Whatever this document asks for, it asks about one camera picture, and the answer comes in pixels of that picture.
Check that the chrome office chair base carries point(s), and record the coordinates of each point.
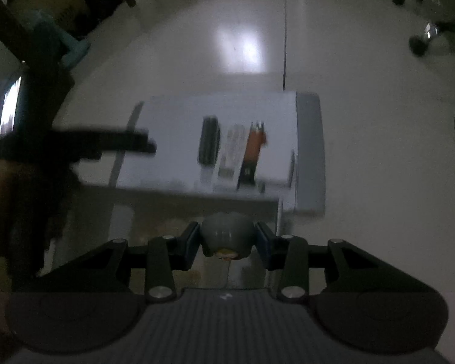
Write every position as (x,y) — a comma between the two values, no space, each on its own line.
(439,16)

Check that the open white storage box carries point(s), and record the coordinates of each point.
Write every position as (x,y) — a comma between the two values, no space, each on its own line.
(100,214)

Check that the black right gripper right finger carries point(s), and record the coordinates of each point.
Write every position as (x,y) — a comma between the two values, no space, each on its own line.
(353,297)

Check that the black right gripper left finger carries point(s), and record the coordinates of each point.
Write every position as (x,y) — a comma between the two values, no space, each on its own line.
(100,296)

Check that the white labelled packet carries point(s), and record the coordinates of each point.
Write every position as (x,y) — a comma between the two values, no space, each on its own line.
(230,158)

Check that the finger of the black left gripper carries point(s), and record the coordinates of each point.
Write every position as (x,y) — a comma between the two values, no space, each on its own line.
(85,144)

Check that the grey round toy ball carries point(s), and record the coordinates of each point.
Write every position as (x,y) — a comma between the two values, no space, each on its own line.
(229,236)

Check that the orange black lighter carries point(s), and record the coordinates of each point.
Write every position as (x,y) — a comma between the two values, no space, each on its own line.
(256,140)

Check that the teal plastic stool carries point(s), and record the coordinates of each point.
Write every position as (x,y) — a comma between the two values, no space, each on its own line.
(57,42)

